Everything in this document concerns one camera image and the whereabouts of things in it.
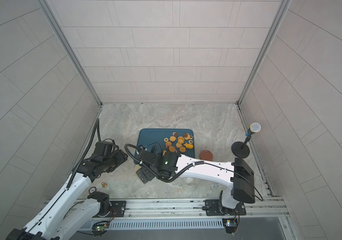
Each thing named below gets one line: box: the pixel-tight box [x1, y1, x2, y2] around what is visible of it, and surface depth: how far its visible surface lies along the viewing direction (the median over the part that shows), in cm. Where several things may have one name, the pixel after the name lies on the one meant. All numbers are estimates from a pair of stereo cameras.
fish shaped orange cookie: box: [183, 142, 194, 149], surface depth 93 cm
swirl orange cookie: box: [177, 136, 185, 145], surface depth 96 cm
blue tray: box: [133, 128, 195, 164], surface depth 98 cm
